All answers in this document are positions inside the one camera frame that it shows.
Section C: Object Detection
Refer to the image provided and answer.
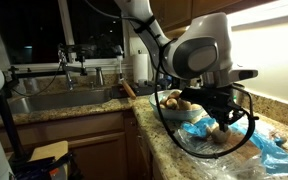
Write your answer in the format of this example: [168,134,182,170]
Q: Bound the black equipment pile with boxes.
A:
[8,151,82,180]

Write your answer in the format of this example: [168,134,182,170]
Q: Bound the white framed window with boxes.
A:
[0,0,132,73]

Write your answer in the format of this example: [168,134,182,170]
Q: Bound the black counter tray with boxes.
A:
[110,82,163,100]

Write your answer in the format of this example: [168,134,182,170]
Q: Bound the stainless steel sink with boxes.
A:
[8,89,113,116]

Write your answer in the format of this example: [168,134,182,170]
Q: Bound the white paper towel roll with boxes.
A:
[132,49,150,84]

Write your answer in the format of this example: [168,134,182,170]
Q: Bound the under cabinet light strip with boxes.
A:
[228,1,288,29]

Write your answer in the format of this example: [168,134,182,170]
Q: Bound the wooden base cabinets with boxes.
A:
[0,109,172,180]

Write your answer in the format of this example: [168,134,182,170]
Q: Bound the clear glass bowl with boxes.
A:
[148,89,207,122]

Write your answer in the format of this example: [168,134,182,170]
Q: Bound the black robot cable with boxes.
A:
[83,0,260,160]

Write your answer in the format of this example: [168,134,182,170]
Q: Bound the wooden rolling pin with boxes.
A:
[118,78,138,100]

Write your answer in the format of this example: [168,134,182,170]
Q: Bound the brown cardboard box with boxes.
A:
[28,140,70,163]

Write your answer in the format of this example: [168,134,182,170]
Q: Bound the clear and blue potato bag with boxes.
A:
[173,116,288,180]

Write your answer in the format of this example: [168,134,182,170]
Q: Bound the white dish wand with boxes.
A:
[115,54,125,84]

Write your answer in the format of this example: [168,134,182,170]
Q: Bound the black stand pole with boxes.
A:
[0,89,30,168]

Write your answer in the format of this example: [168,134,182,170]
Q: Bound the wooden upper cabinets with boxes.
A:
[149,0,278,39]

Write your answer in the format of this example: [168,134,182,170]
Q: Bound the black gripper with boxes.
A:
[197,84,249,133]

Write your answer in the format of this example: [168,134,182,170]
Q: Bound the chrome faucet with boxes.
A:
[58,49,77,92]

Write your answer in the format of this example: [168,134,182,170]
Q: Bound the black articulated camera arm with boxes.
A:
[3,42,100,81]

